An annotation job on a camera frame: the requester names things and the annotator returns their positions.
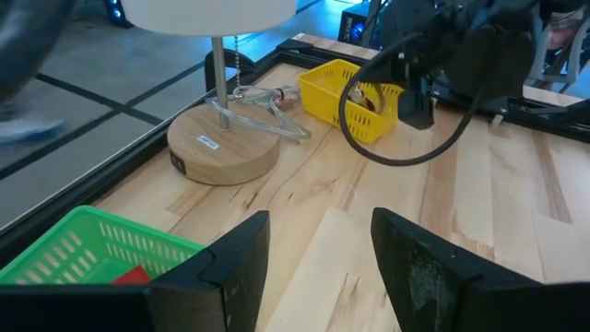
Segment black table clamp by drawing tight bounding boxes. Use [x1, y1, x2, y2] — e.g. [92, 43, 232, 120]
[205, 48, 257, 91]

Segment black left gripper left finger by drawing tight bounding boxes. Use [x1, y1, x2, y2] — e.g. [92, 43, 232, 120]
[0, 210, 271, 332]

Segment clear lamp power cable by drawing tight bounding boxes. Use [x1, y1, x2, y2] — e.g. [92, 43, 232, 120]
[205, 84, 313, 142]

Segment black computer tower blue lights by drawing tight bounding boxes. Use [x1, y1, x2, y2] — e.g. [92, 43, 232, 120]
[338, 2, 384, 47]
[103, 0, 135, 22]

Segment green plastic basket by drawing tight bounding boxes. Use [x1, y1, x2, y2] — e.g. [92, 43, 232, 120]
[0, 205, 207, 286]

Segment red eraser block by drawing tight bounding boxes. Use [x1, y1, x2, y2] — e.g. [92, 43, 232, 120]
[112, 265, 152, 285]

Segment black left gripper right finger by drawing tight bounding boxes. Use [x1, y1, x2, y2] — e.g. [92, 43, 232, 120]
[371, 207, 590, 332]

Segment yellow plastic basket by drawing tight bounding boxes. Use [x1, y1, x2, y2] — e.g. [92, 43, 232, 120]
[298, 58, 406, 145]

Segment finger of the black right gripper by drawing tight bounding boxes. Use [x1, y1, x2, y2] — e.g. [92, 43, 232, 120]
[398, 76, 436, 131]
[355, 53, 410, 85]

